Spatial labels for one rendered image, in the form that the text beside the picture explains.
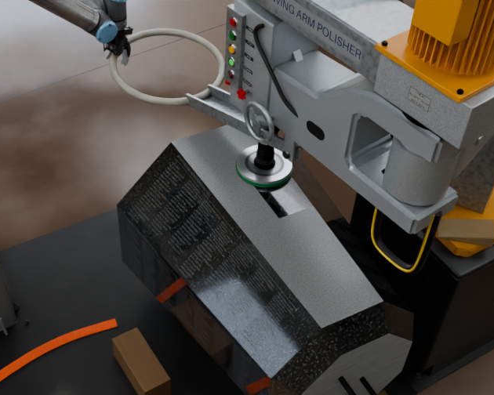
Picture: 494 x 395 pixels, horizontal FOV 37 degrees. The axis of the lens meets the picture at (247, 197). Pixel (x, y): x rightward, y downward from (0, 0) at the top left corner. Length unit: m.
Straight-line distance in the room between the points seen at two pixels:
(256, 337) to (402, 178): 0.76
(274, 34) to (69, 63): 2.77
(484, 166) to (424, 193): 0.72
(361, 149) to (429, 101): 0.45
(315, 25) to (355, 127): 0.32
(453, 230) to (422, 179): 0.77
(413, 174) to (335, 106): 0.32
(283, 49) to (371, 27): 0.42
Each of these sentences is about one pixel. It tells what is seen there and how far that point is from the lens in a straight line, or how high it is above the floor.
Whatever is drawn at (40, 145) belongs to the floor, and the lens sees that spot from 4.35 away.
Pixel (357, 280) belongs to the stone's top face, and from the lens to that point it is 2.53.
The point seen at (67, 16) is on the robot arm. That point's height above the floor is 1.33.
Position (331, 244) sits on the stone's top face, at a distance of 2.62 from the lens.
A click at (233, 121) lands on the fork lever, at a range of 2.79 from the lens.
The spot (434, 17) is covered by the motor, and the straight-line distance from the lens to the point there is 1.77.
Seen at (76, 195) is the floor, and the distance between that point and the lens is 4.01.
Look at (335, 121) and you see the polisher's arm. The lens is 2.25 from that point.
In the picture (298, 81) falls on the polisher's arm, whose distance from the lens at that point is 2.34.
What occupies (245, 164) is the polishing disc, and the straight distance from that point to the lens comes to 2.83.
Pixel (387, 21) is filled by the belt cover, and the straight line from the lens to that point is 2.11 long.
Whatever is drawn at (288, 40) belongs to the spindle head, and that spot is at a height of 1.50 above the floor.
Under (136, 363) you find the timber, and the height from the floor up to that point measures 0.14.
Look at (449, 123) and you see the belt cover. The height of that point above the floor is 1.66.
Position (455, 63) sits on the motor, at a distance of 1.89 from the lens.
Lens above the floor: 2.78
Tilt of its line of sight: 45 degrees down
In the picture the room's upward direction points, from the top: 4 degrees clockwise
